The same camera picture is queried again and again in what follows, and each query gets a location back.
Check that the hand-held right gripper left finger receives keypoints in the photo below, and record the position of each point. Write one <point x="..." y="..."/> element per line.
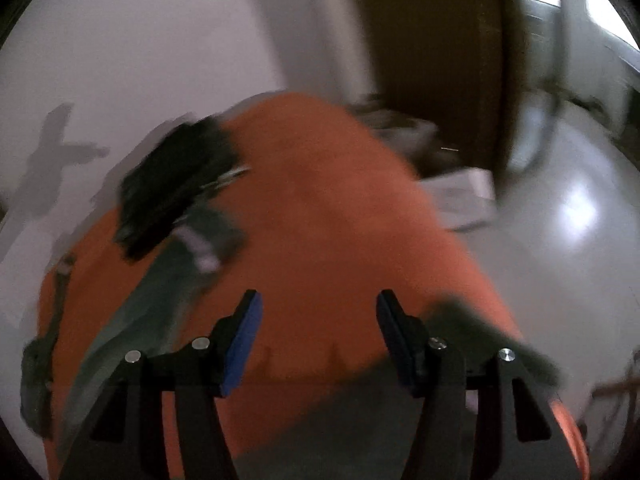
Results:
<point x="245" y="340"/>

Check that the brown wooden door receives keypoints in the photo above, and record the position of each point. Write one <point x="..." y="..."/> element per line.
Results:
<point x="435" y="50"/>

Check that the orange blanket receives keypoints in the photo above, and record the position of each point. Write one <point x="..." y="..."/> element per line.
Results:
<point x="310" y="220"/>

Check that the dark green striped sweater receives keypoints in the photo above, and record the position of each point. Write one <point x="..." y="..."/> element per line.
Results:
<point x="145" y="285"/>

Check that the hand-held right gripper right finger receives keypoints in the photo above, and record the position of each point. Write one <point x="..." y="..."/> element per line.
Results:
<point x="395" y="340"/>

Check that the white box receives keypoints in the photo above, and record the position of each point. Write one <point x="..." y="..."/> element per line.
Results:
<point x="460" y="190"/>

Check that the black patterned garment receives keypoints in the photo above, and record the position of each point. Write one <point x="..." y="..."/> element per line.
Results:
<point x="170" y="185"/>

